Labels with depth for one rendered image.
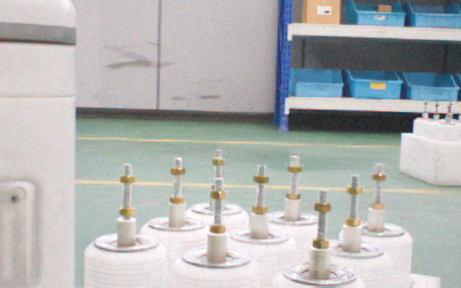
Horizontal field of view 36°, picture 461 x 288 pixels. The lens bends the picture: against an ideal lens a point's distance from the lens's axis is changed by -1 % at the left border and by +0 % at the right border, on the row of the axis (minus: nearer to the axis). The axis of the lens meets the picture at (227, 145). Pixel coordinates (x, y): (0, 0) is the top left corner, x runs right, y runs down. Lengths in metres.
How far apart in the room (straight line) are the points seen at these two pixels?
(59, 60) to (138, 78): 5.55
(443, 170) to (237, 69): 3.18
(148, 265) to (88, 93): 5.24
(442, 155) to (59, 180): 2.68
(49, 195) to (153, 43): 5.55
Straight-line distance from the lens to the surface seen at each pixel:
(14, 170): 0.40
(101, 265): 0.81
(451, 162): 3.05
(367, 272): 0.81
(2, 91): 0.40
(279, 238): 0.88
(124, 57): 5.97
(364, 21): 5.35
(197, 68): 5.93
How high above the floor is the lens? 0.46
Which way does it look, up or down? 6 degrees down
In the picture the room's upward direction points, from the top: 2 degrees clockwise
